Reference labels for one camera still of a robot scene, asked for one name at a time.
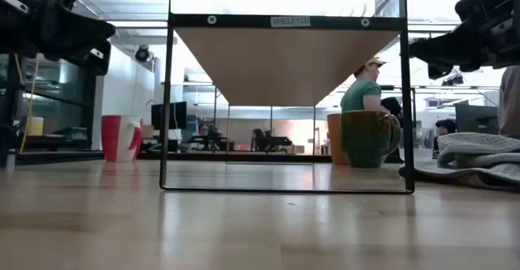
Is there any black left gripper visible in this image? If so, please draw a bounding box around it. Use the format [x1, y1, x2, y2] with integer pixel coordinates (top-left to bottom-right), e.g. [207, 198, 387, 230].
[0, 0, 117, 76]

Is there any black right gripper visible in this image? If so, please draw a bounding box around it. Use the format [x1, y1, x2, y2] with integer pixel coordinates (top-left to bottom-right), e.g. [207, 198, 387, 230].
[409, 0, 520, 81]

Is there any pink cup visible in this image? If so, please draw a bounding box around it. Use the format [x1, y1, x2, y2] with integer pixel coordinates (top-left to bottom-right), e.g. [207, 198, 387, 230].
[101, 115, 144, 163]

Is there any green glazed ceramic mug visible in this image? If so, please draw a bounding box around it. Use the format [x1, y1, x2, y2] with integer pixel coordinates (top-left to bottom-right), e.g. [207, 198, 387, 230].
[340, 110, 402, 169]

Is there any orange cup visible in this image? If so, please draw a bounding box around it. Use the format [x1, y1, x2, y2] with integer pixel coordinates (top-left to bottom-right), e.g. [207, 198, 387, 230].
[327, 113, 350, 166]

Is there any black ceiling spotlight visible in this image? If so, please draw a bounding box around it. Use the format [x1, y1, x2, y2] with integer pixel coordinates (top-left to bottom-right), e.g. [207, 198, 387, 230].
[134, 45, 152, 63]

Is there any black glass-front cabinet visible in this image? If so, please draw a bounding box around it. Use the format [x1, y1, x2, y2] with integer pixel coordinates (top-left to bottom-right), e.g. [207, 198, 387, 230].
[0, 52, 102, 154]

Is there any black computer monitor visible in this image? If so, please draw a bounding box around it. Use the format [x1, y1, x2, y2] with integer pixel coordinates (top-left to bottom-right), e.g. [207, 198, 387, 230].
[151, 101, 189, 131]
[454, 102, 500, 136]

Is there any yellow container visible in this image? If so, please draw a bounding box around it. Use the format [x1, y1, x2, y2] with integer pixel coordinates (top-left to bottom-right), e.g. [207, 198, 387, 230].
[25, 116, 45, 137]

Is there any grey waffle cloth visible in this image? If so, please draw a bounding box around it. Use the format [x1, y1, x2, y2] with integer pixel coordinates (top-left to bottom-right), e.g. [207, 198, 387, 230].
[397, 131, 520, 193]

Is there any small grey cylinder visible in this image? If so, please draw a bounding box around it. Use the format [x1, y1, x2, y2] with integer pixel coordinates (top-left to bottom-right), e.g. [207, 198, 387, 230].
[4, 148, 16, 172]

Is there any wooden tray board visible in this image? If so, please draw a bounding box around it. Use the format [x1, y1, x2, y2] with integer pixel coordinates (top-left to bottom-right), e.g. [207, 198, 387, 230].
[159, 0, 415, 195]

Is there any yellow hanging cord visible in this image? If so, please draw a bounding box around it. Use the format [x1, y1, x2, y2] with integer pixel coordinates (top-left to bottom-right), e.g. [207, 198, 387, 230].
[19, 54, 41, 154]

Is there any black aluminium table frame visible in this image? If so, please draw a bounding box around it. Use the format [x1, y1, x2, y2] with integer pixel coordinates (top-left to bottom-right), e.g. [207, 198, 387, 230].
[15, 150, 338, 166]

